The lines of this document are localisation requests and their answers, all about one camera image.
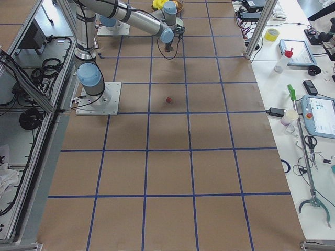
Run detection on aluminium frame post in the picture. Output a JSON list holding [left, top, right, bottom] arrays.
[[245, 0, 277, 60]]

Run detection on silver reacher grabber tool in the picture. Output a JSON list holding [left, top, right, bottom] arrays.
[[287, 84, 331, 228]]

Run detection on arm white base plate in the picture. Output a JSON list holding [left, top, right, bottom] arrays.
[[76, 82, 122, 116], [97, 24, 130, 37]]

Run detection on light green plate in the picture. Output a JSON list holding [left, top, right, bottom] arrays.
[[176, 17, 184, 26]]

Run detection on teach pendant tablet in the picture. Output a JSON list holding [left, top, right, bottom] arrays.
[[301, 95, 334, 139], [278, 39, 317, 67]]

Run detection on black scissors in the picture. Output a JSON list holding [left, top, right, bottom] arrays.
[[304, 135, 318, 169]]

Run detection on yellow banana bunch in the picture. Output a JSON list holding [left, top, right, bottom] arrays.
[[152, 0, 169, 10]]

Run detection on black power adapter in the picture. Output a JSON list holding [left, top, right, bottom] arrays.
[[266, 107, 286, 118]]

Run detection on yellow tape roll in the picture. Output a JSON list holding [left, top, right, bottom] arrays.
[[264, 28, 280, 42]]

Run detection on brown wicker basket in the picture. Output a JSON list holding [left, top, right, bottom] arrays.
[[151, 1, 183, 13]]

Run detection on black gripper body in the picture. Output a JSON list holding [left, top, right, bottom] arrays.
[[173, 24, 185, 37]]

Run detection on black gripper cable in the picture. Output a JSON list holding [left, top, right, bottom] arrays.
[[157, 33, 184, 60]]

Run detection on white paper cup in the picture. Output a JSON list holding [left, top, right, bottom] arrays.
[[280, 110, 299, 126]]

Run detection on black small bowl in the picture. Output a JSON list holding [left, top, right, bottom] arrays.
[[307, 65, 321, 76]]

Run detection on black remote device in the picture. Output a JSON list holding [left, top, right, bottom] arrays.
[[303, 80, 318, 96]]

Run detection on plastic bottle red cap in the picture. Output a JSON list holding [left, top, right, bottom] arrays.
[[274, 48, 293, 73]]

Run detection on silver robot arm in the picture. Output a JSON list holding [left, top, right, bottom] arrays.
[[75, 1, 185, 51], [74, 1, 105, 98]]

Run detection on teach pendant tablet far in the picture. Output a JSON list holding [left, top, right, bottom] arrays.
[[278, 39, 317, 67]]

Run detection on teach pendant tablet near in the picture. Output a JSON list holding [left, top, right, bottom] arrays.
[[301, 95, 334, 139]]

